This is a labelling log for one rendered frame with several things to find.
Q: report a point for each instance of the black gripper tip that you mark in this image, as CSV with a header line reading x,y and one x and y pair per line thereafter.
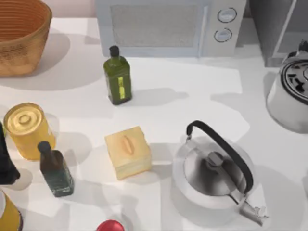
x,y
6,161

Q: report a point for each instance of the yellow can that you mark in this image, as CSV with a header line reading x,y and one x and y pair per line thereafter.
x,y
30,134

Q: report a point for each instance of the round microwave knob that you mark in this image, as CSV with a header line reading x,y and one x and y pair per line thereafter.
x,y
223,35
226,14

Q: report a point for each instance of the dark brown bottle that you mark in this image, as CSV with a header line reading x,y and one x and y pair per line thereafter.
x,y
56,173

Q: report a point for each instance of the grey cabinet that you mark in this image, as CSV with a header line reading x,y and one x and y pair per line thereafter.
x,y
272,31

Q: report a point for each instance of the red round lid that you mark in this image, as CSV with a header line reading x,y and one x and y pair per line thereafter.
x,y
110,226

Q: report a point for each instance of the pale microwave oven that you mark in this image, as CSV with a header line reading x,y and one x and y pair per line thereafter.
x,y
154,26

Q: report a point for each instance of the green square bottle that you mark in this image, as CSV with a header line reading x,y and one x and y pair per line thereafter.
x,y
118,77

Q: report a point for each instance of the woven brown basket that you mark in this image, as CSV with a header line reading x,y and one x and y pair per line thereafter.
x,y
20,41

